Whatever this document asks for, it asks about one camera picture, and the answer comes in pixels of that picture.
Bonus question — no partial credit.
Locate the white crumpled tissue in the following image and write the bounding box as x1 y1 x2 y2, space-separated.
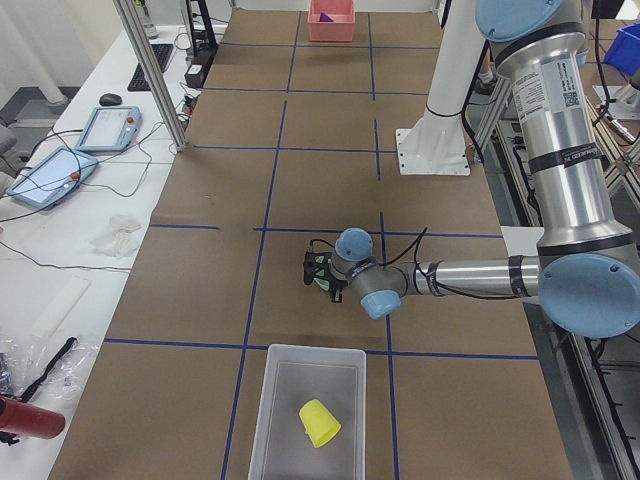
90 214 141 259

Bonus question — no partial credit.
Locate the green ceramic bowl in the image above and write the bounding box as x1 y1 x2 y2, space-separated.
314 278 330 292

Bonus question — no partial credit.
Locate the purple cloth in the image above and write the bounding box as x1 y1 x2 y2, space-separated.
319 12 336 23

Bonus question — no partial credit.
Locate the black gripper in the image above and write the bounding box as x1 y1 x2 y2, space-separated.
325 270 347 304

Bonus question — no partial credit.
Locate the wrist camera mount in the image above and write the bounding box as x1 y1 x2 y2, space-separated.
303 238 332 286

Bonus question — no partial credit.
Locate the clear plastic box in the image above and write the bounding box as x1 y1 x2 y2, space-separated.
248 344 366 479

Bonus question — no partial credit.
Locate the black box device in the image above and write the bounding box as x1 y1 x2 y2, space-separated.
184 64 205 89

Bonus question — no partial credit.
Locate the black computer mouse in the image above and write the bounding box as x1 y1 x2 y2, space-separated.
99 93 123 107

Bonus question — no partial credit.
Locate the blue storage bin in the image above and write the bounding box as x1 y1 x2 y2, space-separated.
604 23 640 75

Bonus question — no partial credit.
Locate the yellow plastic cup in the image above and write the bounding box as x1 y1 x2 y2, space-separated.
298 399 342 448

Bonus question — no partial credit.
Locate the black keyboard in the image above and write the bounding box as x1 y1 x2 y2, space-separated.
126 43 175 93

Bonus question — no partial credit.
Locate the near teach pendant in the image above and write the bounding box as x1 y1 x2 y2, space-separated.
6 147 98 210

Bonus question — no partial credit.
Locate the white plastic chair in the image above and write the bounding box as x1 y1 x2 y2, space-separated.
501 226 544 257

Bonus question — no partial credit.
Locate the clear plastic bag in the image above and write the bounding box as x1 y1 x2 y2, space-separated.
1 335 100 404

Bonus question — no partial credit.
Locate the red cylinder bottle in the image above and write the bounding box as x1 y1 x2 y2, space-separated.
1 396 66 445

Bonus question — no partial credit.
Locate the white foam strip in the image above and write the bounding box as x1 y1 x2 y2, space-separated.
30 276 91 338

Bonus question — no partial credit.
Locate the far teach pendant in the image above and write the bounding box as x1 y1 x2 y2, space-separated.
75 106 142 155

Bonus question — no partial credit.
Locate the black strap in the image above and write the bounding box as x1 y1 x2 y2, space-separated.
19 336 79 403

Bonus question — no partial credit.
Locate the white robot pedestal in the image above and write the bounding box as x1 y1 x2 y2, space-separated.
396 0 487 177

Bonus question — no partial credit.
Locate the aluminium frame post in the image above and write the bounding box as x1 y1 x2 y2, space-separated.
113 0 187 152

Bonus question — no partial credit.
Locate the teach pendant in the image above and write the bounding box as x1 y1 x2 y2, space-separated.
75 106 142 155
6 147 98 210

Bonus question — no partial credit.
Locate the pink plastic bin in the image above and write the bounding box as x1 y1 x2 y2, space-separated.
307 0 355 42

